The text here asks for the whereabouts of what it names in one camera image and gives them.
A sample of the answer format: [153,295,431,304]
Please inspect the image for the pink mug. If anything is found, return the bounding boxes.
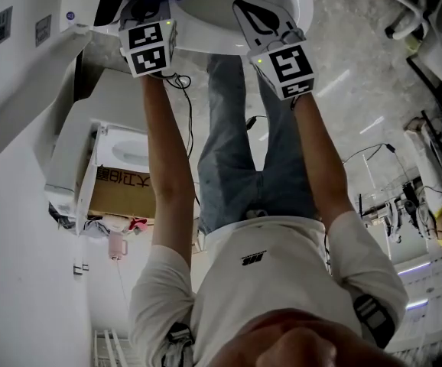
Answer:
[107,230,129,261]

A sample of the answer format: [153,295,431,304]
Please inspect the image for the white toilet seat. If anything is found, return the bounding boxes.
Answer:
[93,0,314,57]

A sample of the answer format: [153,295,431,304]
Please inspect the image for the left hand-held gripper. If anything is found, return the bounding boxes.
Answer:
[118,0,179,78]

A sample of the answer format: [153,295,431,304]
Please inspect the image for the pile of clothes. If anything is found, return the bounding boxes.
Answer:
[82,213,149,238]

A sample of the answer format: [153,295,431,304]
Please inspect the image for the person's right forearm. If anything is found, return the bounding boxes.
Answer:
[291,91,360,227]

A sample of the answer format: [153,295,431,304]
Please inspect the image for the person's white t-shirt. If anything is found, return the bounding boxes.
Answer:
[128,215,410,367]

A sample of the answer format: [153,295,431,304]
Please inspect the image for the person's face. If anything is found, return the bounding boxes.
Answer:
[208,307,401,367]

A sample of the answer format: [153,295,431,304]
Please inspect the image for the equipment stand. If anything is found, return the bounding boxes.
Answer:
[356,180,438,245]

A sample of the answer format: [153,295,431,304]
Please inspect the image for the white slatted rack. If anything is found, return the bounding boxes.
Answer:
[92,328,138,367]

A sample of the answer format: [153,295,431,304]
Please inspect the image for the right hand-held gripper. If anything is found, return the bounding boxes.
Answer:
[232,0,317,101]

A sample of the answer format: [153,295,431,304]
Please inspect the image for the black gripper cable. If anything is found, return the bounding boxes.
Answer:
[155,72,202,208]

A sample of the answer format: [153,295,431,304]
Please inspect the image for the black floor cable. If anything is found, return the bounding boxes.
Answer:
[341,142,417,179]

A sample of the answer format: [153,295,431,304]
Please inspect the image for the white box with toilet picture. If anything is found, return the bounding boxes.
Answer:
[44,67,157,237]

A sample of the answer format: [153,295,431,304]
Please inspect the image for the white wall socket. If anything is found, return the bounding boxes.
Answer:
[72,257,90,278]

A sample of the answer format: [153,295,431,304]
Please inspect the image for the person's blue jeans legs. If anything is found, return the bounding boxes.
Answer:
[197,54,318,237]

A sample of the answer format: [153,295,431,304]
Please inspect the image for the person's left forearm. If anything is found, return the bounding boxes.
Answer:
[141,73,198,252]

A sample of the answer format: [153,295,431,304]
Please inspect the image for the brown cardboard box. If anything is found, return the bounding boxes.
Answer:
[88,165,158,220]

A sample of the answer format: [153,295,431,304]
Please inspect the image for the white office chair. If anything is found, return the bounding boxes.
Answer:
[384,0,442,88]

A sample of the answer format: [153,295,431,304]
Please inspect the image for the black power adapter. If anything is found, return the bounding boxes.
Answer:
[245,115,268,131]

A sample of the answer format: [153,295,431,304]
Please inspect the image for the white toilet lid with stickers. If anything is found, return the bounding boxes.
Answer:
[0,0,93,179]

